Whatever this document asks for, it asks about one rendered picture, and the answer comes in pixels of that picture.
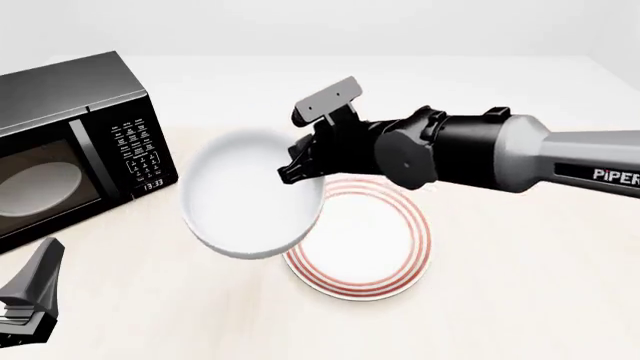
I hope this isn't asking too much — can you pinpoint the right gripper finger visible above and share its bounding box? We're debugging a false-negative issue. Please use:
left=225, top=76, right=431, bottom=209
left=277, top=162, right=327, bottom=185
left=288, top=135, right=316, bottom=165

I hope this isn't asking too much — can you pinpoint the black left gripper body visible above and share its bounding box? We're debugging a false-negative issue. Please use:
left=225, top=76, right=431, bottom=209
left=0, top=298, right=60, bottom=349

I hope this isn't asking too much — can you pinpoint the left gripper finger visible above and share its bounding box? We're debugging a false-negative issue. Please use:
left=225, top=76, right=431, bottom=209
left=0, top=236, right=67, bottom=316

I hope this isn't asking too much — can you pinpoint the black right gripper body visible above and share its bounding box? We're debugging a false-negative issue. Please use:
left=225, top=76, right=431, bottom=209
left=308, top=108, right=382, bottom=177

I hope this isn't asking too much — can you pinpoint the white bowl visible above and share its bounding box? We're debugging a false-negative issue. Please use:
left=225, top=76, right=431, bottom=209
left=179, top=128, right=327, bottom=261

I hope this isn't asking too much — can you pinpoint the flat plate on black stalk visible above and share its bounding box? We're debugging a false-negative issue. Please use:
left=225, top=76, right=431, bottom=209
left=291, top=75, right=363, bottom=128

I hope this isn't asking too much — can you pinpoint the white microwave turntable plate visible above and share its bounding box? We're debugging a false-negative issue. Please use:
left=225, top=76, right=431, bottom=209
left=0, top=161, right=83, bottom=219

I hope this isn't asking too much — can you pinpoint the white plate with red rings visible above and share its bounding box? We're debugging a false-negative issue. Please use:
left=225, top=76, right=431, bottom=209
left=281, top=177, right=433, bottom=302

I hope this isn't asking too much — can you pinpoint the black microwave oven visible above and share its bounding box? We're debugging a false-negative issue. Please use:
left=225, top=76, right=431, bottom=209
left=0, top=51, right=180, bottom=256

